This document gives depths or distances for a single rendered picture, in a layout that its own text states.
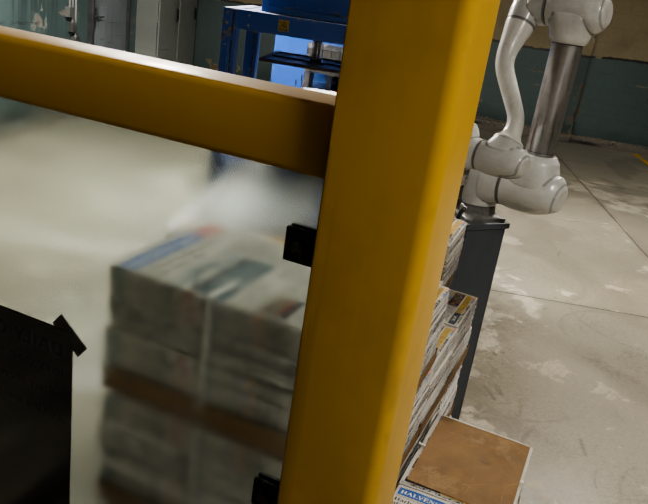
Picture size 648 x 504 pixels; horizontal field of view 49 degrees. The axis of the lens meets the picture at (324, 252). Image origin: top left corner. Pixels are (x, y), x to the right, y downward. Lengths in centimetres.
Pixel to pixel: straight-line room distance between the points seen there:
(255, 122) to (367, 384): 23
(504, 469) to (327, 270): 153
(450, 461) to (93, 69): 157
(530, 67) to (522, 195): 894
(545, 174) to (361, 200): 205
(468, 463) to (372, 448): 142
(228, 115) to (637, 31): 1125
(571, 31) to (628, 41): 922
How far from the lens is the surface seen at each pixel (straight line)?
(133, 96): 65
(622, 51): 1173
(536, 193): 256
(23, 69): 73
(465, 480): 197
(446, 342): 210
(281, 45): 626
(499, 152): 235
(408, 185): 53
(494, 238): 276
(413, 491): 189
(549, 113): 256
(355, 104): 53
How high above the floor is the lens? 174
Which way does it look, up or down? 20 degrees down
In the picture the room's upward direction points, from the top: 9 degrees clockwise
